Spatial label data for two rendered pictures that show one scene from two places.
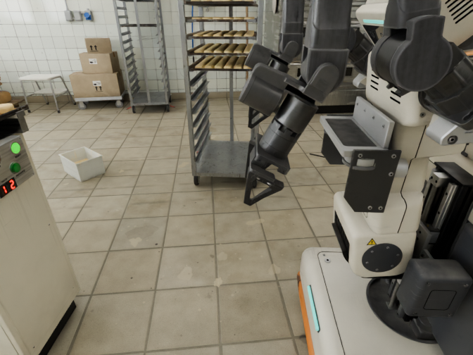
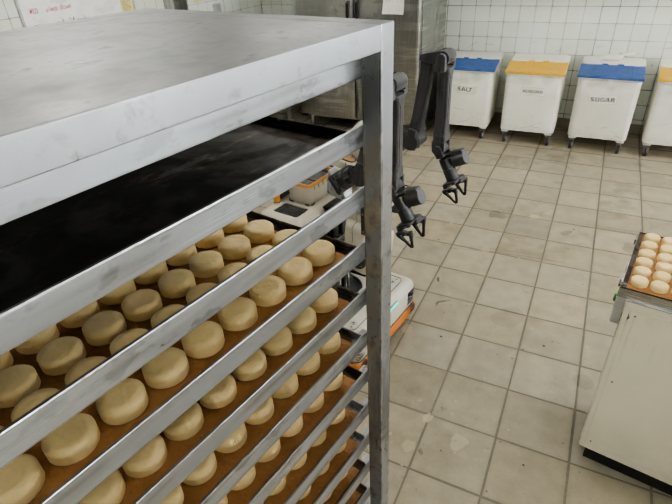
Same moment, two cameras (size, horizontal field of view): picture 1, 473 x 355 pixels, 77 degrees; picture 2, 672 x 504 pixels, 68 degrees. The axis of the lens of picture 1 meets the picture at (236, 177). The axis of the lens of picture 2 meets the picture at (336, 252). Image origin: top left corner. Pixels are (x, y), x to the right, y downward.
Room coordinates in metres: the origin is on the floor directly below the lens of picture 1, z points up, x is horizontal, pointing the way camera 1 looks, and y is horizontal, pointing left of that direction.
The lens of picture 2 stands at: (2.50, 0.61, 1.91)
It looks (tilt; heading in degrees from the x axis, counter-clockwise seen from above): 33 degrees down; 214
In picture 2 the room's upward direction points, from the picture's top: 3 degrees counter-clockwise
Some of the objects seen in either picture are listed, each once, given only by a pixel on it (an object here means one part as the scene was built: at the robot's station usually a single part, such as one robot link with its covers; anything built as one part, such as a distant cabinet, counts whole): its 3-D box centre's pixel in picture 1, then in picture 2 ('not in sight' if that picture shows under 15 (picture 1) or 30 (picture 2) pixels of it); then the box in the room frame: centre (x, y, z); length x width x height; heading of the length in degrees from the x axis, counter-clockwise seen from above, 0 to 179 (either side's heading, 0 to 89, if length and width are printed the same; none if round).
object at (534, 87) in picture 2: not in sight; (533, 99); (-2.88, -0.44, 0.38); 0.64 x 0.54 x 0.77; 6
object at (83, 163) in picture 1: (82, 163); not in sight; (2.21, 1.28, 0.08); 0.30 x 0.22 x 0.16; 51
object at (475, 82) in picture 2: not in sight; (469, 94); (-2.82, -1.09, 0.38); 0.64 x 0.54 x 0.77; 8
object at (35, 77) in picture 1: (48, 91); not in sight; (4.14, 2.60, 0.23); 0.45 x 0.45 x 0.46; 87
